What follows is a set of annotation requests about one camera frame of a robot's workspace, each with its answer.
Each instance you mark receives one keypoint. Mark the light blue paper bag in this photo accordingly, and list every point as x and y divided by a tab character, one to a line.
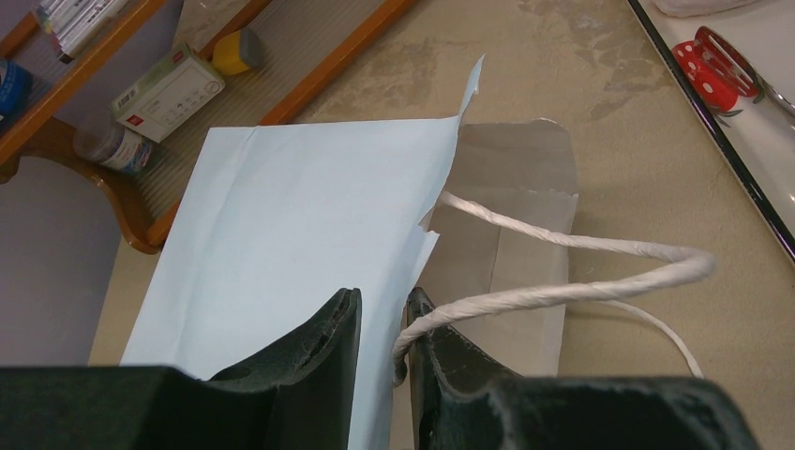
276	219

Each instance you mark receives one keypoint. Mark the white strawberry tray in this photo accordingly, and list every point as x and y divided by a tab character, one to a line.
756	140

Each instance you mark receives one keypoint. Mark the orange wooden shelf rack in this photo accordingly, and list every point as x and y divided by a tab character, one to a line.
307	44

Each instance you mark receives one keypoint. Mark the small clear bottle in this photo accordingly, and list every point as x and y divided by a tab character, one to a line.
100	139

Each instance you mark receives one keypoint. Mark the small white box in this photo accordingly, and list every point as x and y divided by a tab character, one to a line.
166	96

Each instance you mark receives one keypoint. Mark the pack of coloured markers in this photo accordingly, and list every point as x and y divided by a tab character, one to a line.
72	24

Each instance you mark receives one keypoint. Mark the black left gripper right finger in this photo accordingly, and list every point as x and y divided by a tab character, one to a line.
462	398

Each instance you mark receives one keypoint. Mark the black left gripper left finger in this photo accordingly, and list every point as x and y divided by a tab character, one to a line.
296	393

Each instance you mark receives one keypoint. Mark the yellow sponge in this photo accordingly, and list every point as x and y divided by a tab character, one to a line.
238	52

